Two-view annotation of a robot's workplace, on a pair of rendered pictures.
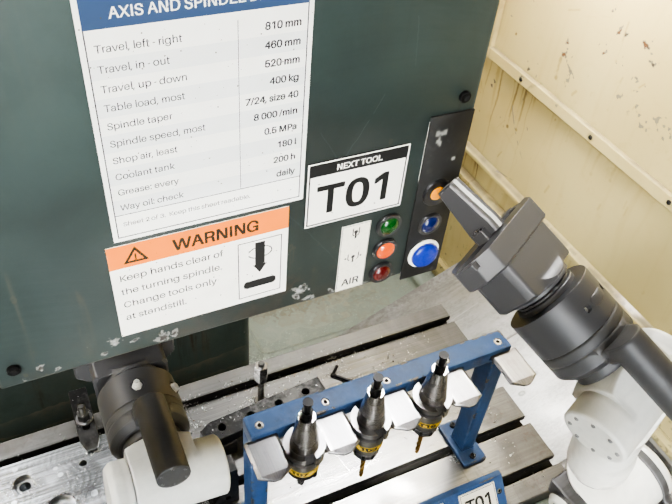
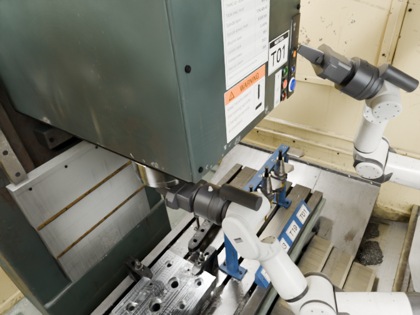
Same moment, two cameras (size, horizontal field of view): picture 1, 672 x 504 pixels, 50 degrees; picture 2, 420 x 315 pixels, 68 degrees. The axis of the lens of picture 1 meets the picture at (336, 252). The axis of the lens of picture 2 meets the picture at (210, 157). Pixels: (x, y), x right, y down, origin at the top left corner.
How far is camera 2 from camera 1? 44 cm
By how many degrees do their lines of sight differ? 18
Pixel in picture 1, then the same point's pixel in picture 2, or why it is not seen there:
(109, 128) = (227, 26)
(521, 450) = (300, 192)
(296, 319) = not seen: hidden behind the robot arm
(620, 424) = (395, 99)
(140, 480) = (244, 215)
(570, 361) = (370, 86)
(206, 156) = (247, 40)
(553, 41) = not seen: hidden behind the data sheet
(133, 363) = (197, 187)
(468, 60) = not seen: outside the picture
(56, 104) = (214, 14)
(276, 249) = (262, 87)
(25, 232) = (205, 87)
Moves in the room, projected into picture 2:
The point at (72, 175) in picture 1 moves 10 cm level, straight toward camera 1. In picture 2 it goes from (217, 53) to (273, 62)
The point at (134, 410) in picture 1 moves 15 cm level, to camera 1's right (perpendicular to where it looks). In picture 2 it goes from (221, 194) to (275, 172)
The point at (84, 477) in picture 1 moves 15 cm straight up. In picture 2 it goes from (155, 288) to (147, 262)
